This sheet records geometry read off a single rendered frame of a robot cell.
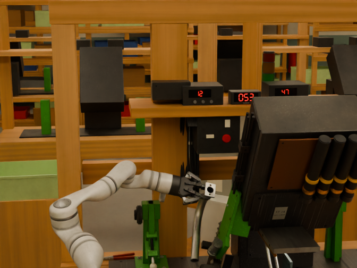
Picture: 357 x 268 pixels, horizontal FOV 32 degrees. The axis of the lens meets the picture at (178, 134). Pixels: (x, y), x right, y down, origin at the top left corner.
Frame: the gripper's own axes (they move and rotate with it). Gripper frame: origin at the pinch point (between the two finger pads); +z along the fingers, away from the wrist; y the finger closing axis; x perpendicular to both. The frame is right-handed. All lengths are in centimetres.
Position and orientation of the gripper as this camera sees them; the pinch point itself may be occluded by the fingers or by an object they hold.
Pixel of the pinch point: (205, 192)
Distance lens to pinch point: 236.0
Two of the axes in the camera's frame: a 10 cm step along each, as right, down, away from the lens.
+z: 9.6, 2.3, 1.6
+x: -2.6, 5.0, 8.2
